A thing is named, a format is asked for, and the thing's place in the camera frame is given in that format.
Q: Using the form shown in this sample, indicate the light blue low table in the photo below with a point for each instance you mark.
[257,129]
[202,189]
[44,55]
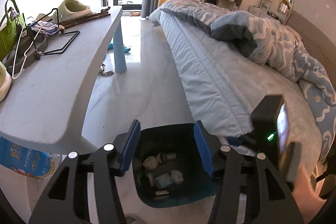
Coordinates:
[46,106]

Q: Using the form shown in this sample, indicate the white sock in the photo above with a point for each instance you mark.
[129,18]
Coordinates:
[150,163]
[176,176]

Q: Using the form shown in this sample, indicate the green tote bag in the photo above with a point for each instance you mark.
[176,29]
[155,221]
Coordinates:
[12,23]

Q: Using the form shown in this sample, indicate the white vanity desk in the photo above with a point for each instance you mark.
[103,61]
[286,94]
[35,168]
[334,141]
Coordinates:
[265,10]

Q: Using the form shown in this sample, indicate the black wire hanger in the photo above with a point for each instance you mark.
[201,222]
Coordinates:
[48,26]

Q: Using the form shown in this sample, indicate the metal chain item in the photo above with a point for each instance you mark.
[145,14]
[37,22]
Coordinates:
[102,72]

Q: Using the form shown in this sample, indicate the blue patterned fleece duvet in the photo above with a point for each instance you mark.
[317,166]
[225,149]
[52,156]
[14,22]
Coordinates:
[264,41]

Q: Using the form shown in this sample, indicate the blue printed package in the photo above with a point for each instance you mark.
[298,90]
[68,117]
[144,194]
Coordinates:
[25,161]

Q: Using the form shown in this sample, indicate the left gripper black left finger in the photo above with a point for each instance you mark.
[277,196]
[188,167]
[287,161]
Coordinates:
[86,181]

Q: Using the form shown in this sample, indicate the grey bed mattress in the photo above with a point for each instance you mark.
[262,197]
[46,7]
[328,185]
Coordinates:
[222,87]

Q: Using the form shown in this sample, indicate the blue white plastic wrapper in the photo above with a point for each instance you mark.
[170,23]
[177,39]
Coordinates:
[163,181]

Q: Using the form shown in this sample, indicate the grey headboard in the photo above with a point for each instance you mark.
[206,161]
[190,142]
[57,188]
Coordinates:
[316,42]

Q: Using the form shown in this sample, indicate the dark wooden sticks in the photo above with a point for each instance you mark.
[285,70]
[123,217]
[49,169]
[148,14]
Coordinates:
[98,15]

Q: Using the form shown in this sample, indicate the white wire hanger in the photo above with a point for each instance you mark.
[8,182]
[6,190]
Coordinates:
[24,49]

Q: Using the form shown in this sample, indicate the dark blue trash bin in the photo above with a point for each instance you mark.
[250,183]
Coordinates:
[178,139]

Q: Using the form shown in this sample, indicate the round vanity mirror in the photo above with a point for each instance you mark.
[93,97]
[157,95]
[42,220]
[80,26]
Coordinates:
[283,6]

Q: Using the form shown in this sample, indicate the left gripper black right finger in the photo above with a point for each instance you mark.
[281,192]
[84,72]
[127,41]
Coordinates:
[269,199]

